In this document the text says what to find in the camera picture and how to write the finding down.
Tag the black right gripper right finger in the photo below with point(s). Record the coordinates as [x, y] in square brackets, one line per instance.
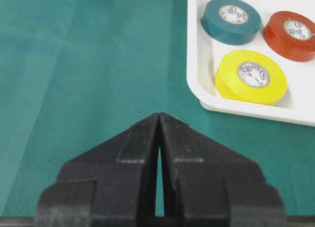
[206, 184]

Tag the yellow tape roll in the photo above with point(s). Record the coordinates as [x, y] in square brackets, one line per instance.
[250, 76]

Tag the red tape roll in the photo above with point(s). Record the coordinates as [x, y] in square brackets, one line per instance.
[291, 35]

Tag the teal green tape roll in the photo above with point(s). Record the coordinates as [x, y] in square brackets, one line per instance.
[232, 22]

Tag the green table cloth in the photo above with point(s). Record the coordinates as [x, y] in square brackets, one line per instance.
[74, 73]

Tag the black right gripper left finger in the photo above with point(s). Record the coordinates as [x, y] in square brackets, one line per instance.
[111, 185]

